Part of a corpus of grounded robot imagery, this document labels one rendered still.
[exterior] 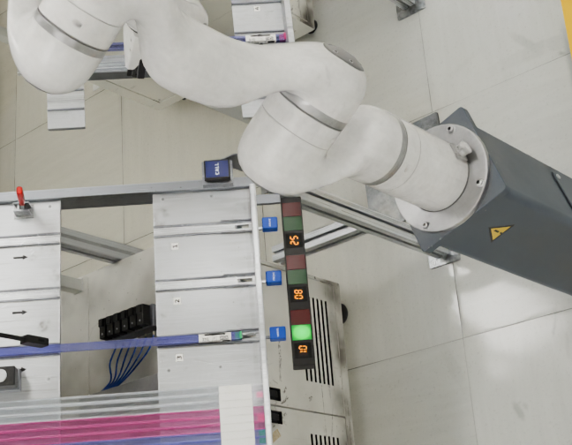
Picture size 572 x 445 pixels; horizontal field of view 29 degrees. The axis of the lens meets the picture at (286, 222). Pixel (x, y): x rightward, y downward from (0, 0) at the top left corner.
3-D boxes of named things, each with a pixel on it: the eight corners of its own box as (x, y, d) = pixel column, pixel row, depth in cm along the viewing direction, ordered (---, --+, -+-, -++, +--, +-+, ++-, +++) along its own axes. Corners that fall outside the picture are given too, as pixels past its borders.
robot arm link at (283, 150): (420, 138, 170) (321, 88, 153) (351, 232, 175) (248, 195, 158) (377, 99, 178) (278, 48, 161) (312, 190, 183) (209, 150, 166)
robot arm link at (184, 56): (295, 136, 173) (354, 49, 168) (331, 176, 164) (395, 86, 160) (18, 5, 140) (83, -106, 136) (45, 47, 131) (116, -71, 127)
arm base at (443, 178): (462, 103, 190) (397, 68, 177) (508, 187, 180) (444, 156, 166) (382, 170, 198) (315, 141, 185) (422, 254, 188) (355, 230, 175)
